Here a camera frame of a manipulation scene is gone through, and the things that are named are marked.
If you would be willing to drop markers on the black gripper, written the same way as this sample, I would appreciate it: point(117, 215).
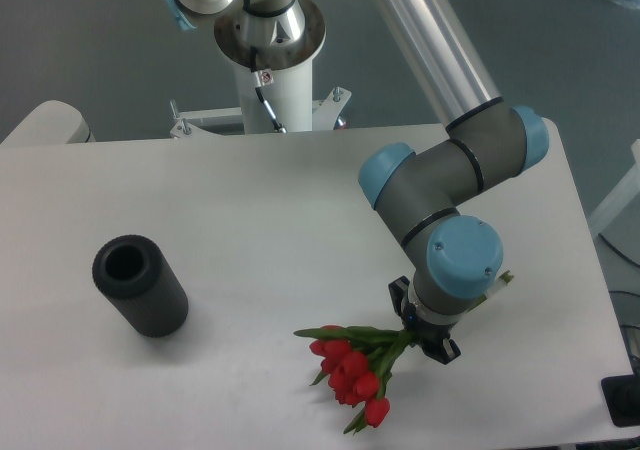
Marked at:
point(431, 328)

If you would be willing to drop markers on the red tulip bouquet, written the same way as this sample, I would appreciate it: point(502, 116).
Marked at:
point(357, 364)

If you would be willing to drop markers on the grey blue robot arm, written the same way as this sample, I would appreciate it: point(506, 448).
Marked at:
point(417, 194)

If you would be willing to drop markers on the black ribbed cylindrical vase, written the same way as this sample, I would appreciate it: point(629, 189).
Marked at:
point(132, 273)

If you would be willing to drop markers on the black box at edge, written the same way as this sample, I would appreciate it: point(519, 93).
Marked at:
point(622, 399)

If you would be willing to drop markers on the white furniture at right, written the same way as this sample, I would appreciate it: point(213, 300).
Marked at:
point(617, 199)

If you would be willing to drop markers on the white rounded side table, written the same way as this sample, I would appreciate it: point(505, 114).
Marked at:
point(51, 123)

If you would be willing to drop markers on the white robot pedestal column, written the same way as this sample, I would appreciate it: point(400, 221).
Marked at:
point(272, 58)

